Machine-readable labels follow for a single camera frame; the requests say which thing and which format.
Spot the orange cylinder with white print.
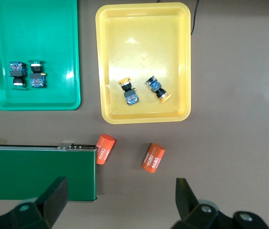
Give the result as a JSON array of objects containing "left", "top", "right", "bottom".
[
  {"left": 95, "top": 134, "right": 116, "bottom": 165},
  {"left": 141, "top": 143, "right": 166, "bottom": 174}
]

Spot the green push button switch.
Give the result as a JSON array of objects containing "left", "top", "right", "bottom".
[
  {"left": 28, "top": 59, "right": 48, "bottom": 88},
  {"left": 9, "top": 61, "right": 28, "bottom": 90}
]

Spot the thin black cable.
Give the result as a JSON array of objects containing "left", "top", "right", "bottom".
[{"left": 191, "top": 0, "right": 200, "bottom": 35}]

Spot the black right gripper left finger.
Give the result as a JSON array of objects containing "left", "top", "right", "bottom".
[{"left": 0, "top": 176, "right": 69, "bottom": 229}]

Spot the yellow push button switch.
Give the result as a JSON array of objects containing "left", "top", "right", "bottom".
[
  {"left": 145, "top": 75, "right": 172, "bottom": 104},
  {"left": 117, "top": 77, "right": 140, "bottom": 106}
]

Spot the green plastic tray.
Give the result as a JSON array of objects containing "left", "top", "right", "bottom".
[{"left": 0, "top": 0, "right": 81, "bottom": 111}]

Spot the yellow plastic tray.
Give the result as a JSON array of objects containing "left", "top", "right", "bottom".
[{"left": 95, "top": 2, "right": 192, "bottom": 125}]

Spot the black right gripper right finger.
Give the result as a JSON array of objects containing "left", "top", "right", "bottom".
[{"left": 171, "top": 177, "right": 269, "bottom": 229}]

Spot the green conveyor belt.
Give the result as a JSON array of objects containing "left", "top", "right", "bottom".
[{"left": 0, "top": 142, "right": 99, "bottom": 203}]

